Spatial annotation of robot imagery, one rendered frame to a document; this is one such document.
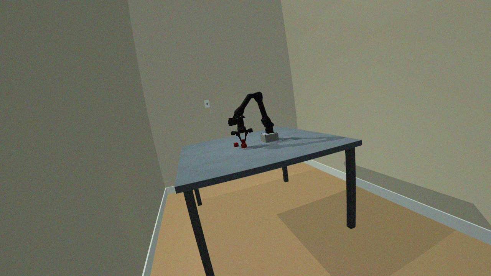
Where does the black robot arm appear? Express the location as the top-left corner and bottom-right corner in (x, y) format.
(228, 92), (274, 134)

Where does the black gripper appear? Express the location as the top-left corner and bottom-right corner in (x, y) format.
(231, 123), (253, 141)

